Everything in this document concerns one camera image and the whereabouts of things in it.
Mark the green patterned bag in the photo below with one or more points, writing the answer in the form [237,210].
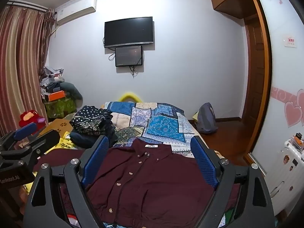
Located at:
[59,108]

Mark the grey backpack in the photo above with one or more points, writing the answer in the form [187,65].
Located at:
[206,118]

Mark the orange box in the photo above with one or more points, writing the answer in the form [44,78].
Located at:
[55,95]

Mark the white wardrobe sliding door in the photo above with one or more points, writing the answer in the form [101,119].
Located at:
[280,76]

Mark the blue patchwork blanket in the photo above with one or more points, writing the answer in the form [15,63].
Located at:
[163,123]

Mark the pile of bags and papers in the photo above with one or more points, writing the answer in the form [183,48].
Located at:
[51,78]

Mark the red plush toy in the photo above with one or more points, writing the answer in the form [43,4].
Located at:
[28,117]

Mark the navy patterned garment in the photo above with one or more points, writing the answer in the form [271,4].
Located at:
[90,118]

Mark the striped red curtain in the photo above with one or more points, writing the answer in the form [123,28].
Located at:
[21,64]

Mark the brown wooden door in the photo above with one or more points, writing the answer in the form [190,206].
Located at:
[255,76]

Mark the yellow hoop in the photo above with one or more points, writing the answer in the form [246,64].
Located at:
[129,93]

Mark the small clutter on suitcase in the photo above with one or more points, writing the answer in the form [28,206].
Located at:
[296,141]

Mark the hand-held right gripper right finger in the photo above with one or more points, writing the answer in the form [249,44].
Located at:
[204,163]

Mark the yellow printed cloth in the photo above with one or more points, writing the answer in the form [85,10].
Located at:
[63,143]

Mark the tan flower-print cardboard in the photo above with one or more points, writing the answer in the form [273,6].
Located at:
[57,124]

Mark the white air conditioner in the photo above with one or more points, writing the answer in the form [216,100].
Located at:
[76,11]

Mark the maroon button-up shirt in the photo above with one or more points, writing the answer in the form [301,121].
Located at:
[154,178]

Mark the dark blue folded garment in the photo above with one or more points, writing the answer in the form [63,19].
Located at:
[80,137]

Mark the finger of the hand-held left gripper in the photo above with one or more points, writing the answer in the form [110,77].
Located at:
[23,131]
[45,141]

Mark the red and white sticker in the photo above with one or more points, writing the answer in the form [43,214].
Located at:
[290,41]

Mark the dark grey cushion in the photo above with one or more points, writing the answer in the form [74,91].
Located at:
[73,91]

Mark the black folded garment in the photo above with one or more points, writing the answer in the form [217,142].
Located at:
[109,129]

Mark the black wall television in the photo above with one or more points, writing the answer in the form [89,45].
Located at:
[128,32]

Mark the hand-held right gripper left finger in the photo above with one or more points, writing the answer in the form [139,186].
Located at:
[95,161]

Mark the yellow paper bag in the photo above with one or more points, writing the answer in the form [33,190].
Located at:
[196,118]

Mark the small black wall monitor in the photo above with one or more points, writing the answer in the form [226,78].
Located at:
[128,55]

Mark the white suitcase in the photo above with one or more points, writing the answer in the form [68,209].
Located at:
[285,171]

